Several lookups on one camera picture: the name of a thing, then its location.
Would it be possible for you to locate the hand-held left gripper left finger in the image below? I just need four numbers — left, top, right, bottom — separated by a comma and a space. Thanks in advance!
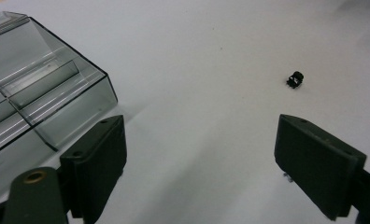
59, 114, 128, 224

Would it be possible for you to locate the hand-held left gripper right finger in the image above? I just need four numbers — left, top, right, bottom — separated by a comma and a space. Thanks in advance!
274, 113, 368, 221

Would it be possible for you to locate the small black plastic clip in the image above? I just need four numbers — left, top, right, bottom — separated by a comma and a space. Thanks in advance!
286, 70, 305, 90

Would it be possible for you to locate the clear smoky plastic organizer box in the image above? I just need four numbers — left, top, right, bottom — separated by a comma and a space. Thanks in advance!
0, 10, 119, 209

